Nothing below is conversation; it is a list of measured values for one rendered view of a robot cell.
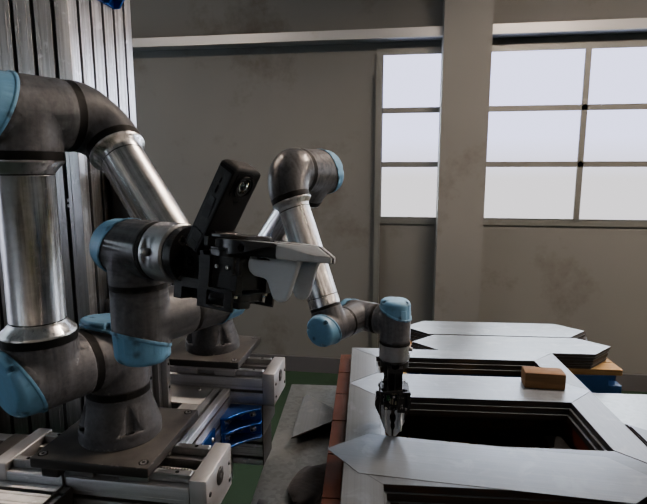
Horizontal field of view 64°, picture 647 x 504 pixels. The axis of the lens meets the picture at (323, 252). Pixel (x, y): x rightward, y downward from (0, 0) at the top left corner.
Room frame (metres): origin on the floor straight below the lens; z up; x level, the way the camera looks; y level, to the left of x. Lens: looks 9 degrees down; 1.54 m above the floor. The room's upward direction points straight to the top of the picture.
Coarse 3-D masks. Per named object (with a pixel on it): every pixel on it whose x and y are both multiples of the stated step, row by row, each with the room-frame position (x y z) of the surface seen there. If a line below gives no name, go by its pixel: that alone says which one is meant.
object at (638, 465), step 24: (432, 360) 1.80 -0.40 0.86; (456, 360) 1.79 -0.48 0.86; (480, 360) 1.78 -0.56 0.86; (504, 360) 1.78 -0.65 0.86; (432, 408) 1.46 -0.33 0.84; (456, 408) 1.45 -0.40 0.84; (480, 408) 1.45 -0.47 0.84; (504, 408) 1.44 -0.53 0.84; (528, 408) 1.44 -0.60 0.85; (552, 408) 1.43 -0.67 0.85; (384, 432) 1.32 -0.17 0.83; (576, 432) 1.35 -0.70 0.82; (624, 456) 1.14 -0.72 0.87; (384, 480) 1.05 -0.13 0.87; (408, 480) 1.05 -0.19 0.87
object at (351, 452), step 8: (352, 440) 1.22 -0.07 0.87; (360, 440) 1.22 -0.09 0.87; (344, 448) 1.18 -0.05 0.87; (352, 448) 1.18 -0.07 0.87; (360, 448) 1.18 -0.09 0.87; (344, 456) 1.14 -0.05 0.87; (352, 456) 1.14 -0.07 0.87; (360, 456) 1.14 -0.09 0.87; (352, 464) 1.11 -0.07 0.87; (360, 464) 1.11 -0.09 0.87
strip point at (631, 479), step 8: (616, 464) 1.11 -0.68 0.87; (616, 472) 1.08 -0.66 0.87; (624, 472) 1.08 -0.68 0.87; (632, 472) 1.08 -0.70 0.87; (640, 472) 1.08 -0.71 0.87; (624, 480) 1.05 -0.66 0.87; (632, 480) 1.05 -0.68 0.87; (640, 480) 1.05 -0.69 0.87; (632, 488) 1.02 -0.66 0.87; (640, 488) 1.02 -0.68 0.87; (632, 496) 0.99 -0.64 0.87; (640, 496) 0.99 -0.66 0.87
